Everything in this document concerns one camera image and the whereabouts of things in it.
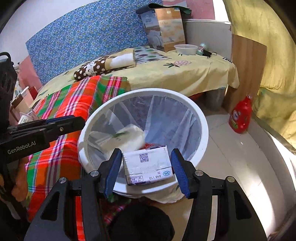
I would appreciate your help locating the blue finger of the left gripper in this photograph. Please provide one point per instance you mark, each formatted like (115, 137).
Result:
(46, 133)
(41, 122)

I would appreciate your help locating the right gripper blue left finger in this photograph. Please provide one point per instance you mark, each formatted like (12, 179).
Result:
(109, 172)

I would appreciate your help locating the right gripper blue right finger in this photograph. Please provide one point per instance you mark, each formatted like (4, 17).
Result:
(185, 174)

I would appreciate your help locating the white milk carton box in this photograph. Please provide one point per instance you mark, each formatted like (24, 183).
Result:
(147, 166)

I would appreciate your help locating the translucent trash bag liner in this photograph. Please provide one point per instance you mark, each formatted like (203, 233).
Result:
(164, 121)

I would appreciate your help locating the white round trash bin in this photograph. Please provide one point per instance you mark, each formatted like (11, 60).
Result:
(83, 155)

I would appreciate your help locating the person's left hand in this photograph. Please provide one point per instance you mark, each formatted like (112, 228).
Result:
(20, 189)

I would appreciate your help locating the red green plaid cloth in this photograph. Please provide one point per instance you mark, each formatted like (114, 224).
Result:
(63, 205)

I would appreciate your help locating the beige brown travel mug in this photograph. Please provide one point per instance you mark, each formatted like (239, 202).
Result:
(21, 104)

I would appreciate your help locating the blue floral headboard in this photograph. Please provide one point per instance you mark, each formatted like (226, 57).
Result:
(85, 33)

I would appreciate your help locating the red detergent bottle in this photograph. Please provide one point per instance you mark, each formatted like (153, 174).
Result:
(240, 116)

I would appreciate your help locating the brown polka dot pillow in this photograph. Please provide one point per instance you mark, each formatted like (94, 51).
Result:
(106, 64)

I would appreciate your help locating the yellow pineapple bed sheet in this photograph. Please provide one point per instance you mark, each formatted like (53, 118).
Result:
(186, 74)

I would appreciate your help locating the small green jar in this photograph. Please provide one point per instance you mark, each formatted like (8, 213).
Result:
(201, 48)

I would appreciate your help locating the white plastic bowl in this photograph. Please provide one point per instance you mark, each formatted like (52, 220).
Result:
(186, 49)

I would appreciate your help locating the wooden board panel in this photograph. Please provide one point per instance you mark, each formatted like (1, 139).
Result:
(249, 57)

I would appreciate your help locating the bedding package box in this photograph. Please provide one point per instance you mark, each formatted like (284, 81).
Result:
(163, 25)

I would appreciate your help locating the yellow green curtain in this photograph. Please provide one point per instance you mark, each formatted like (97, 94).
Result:
(275, 101)

